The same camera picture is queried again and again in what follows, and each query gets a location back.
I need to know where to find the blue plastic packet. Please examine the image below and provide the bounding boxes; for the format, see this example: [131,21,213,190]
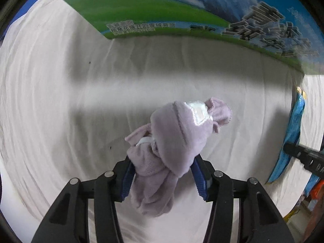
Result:
[266,87,306,183]

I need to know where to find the lilac socks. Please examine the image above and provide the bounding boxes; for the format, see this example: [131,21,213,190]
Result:
[125,98,232,217]

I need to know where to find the red snack packet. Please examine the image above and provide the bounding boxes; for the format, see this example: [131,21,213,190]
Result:
[304,179,323,238]

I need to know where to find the beige table cloth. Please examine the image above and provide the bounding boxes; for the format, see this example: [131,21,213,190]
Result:
[1,0,323,242]

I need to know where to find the open cardboard box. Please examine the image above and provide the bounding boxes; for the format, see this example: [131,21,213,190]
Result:
[1,0,323,75]

